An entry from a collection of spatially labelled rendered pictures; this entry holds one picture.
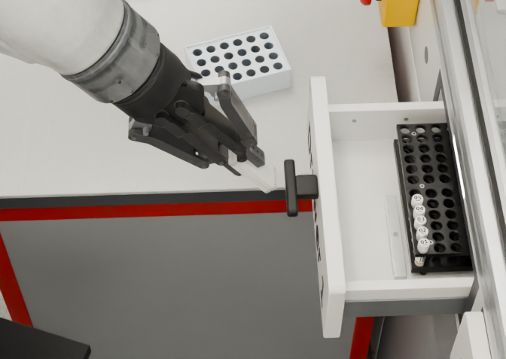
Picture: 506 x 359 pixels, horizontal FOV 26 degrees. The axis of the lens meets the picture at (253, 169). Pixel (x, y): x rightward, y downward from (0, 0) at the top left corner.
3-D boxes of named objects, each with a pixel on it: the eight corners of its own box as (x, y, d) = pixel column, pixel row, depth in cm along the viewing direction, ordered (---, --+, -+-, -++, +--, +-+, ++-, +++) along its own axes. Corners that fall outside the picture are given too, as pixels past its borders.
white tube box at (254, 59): (203, 110, 146) (202, 92, 143) (185, 65, 151) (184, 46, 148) (291, 87, 149) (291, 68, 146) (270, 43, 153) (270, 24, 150)
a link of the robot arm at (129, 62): (124, 51, 95) (167, 86, 100) (127, -23, 101) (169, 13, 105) (48, 92, 100) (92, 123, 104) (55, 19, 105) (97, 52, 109)
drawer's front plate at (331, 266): (323, 340, 120) (329, 291, 111) (306, 130, 137) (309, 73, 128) (339, 339, 120) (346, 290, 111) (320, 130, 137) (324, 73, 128)
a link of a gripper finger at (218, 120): (171, 80, 109) (182, 74, 108) (239, 134, 116) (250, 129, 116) (170, 111, 107) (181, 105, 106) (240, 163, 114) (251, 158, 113)
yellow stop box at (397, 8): (376, 28, 144) (381, -11, 138) (370, -11, 148) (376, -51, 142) (415, 28, 144) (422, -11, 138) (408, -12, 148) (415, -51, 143)
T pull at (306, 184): (287, 219, 120) (287, 212, 119) (283, 164, 124) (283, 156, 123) (320, 218, 120) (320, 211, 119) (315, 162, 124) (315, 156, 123)
